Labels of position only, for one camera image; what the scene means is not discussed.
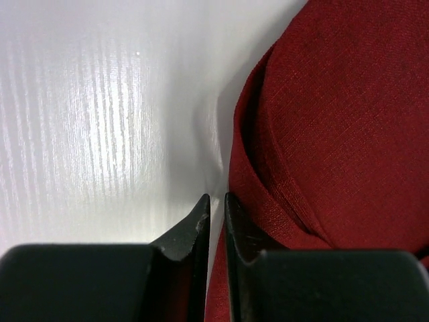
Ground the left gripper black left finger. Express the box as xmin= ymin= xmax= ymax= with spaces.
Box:
xmin=1 ymin=195 xmax=210 ymax=321

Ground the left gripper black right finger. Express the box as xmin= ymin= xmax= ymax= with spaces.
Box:
xmin=225 ymin=193 xmax=428 ymax=321

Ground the dark red cloth napkin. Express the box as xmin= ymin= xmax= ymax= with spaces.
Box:
xmin=206 ymin=1 xmax=428 ymax=321

